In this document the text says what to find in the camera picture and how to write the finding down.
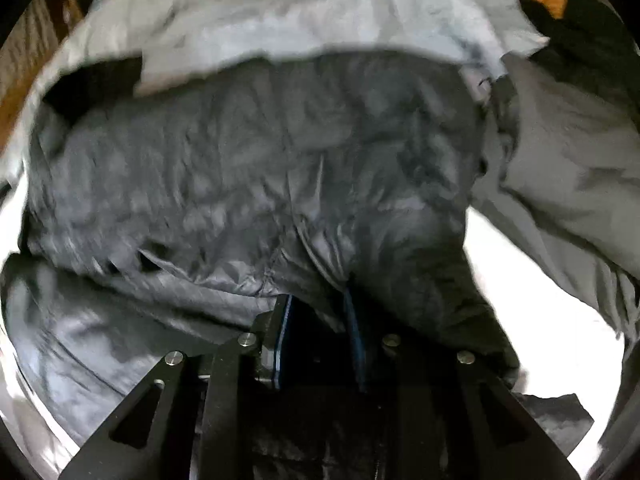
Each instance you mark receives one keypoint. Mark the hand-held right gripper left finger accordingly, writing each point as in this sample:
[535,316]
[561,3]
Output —
[282,340]

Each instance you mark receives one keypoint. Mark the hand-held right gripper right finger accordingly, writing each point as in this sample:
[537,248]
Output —
[355,345]

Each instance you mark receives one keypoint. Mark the black quilted down jacket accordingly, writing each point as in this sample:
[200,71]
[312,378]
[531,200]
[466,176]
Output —
[250,160]

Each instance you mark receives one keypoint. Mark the white bed sheet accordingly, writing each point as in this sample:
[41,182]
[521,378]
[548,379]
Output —
[525,310]

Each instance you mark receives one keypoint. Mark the grey jacket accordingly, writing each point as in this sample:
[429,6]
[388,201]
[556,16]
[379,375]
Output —
[560,150]

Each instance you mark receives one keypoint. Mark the light blue duvet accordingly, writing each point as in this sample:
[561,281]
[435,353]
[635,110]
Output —
[250,10]

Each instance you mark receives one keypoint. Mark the black puffer coat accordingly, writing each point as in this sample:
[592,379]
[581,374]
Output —
[595,25]

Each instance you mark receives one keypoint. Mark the wooden bunk bed frame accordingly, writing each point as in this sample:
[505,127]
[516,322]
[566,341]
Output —
[30,50]

